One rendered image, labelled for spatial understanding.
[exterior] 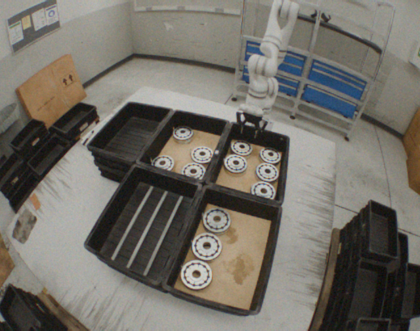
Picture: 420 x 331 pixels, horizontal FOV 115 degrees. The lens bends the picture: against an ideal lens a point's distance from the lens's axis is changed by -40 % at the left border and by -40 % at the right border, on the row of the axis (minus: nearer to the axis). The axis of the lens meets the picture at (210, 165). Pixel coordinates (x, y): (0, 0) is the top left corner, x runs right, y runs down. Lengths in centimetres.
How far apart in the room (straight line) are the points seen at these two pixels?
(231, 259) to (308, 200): 55
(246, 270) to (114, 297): 53
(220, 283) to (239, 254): 13
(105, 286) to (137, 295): 14
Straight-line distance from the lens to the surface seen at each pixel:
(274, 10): 91
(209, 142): 109
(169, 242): 80
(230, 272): 77
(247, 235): 82
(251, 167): 101
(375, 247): 159
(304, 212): 111
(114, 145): 117
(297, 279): 97
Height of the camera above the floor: 157
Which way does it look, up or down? 49 degrees down
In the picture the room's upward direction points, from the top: 3 degrees clockwise
